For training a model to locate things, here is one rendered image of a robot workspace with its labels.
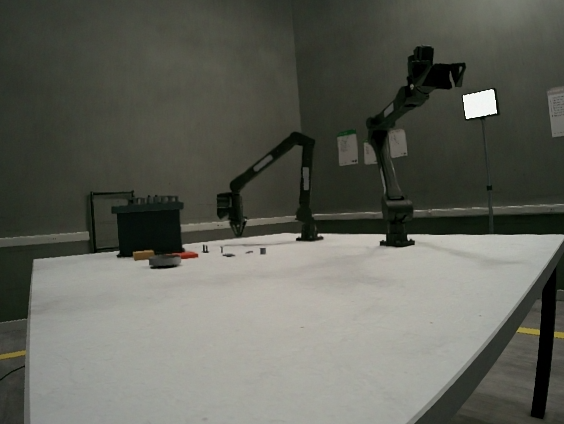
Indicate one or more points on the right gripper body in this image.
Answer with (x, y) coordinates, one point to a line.
(238, 213)

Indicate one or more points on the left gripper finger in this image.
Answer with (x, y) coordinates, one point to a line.
(418, 76)
(455, 71)

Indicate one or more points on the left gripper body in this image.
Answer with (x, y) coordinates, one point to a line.
(443, 83)

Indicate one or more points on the tan square block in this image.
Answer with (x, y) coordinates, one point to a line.
(140, 255)

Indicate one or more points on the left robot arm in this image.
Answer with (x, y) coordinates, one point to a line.
(401, 208)

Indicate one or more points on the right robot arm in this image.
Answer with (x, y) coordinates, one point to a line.
(309, 232)

